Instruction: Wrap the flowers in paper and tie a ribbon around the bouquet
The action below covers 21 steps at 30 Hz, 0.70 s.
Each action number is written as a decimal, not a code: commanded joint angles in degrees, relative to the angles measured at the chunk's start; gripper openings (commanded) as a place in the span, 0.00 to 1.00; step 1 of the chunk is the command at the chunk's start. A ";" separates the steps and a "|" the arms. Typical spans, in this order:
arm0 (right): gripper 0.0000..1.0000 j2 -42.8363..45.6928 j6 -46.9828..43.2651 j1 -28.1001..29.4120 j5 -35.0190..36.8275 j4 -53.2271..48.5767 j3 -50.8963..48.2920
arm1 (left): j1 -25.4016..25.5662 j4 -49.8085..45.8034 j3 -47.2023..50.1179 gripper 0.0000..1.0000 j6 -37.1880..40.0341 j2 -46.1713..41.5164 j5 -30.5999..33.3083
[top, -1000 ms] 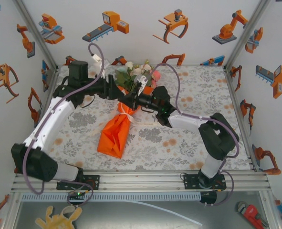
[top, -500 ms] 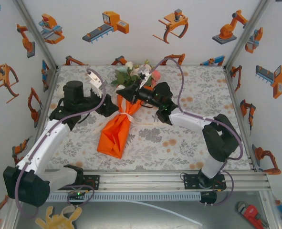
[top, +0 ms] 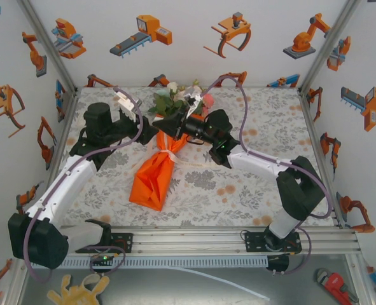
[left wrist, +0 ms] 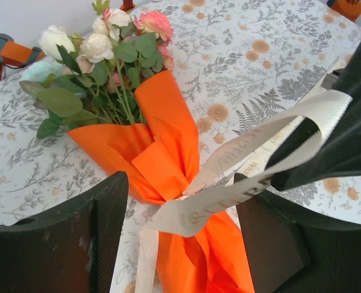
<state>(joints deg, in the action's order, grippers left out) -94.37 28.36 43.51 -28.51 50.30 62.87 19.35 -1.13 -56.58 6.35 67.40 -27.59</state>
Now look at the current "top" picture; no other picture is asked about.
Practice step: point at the artificial flower bouquet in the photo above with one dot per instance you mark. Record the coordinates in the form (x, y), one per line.
(168, 101)

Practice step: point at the cream ribbon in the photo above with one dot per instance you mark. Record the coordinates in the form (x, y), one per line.
(167, 152)

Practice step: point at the orange wrapping paper sheet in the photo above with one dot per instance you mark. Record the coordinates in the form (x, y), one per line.
(152, 178)

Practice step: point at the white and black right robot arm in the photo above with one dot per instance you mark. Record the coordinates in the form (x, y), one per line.
(254, 162)

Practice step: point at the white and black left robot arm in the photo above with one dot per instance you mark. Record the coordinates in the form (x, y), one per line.
(66, 181)

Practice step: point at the floral patterned tablecloth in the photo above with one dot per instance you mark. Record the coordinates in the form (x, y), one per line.
(206, 197)

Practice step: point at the black controller with green light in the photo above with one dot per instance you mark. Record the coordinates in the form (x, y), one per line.
(103, 259)

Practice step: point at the thin white strip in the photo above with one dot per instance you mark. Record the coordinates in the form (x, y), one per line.
(226, 282)

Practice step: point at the yellow cloth cutout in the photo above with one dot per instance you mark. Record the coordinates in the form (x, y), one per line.
(76, 294)

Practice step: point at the red pipe wrench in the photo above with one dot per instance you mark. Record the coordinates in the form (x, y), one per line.
(335, 282)

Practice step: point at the aluminium side rail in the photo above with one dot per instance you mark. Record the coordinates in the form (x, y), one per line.
(68, 120)
(309, 120)

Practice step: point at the aluminium corner post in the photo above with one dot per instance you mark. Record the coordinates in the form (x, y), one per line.
(48, 44)
(330, 44)

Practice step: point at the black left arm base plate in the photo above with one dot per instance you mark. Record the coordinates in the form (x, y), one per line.
(124, 243)

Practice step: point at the aluminium frame rail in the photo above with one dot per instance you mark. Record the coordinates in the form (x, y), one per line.
(191, 241)

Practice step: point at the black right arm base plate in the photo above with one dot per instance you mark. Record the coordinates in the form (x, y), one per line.
(254, 243)

